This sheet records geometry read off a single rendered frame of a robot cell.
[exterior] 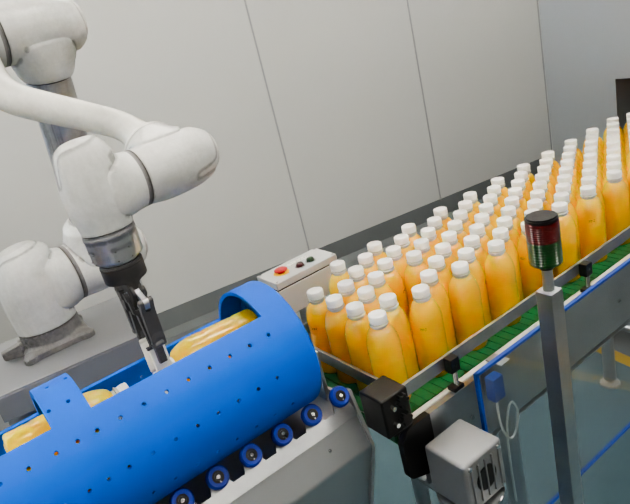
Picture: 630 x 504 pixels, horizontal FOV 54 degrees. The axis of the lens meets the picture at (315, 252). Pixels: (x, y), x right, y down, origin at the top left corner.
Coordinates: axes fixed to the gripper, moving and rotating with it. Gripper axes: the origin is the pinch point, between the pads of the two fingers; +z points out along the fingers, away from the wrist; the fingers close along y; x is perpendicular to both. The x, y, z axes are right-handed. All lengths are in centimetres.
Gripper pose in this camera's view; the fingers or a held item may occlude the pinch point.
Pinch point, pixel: (157, 357)
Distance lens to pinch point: 120.6
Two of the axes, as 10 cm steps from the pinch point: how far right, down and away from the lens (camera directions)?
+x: 7.8, -3.9, 4.9
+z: 2.3, 9.0, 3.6
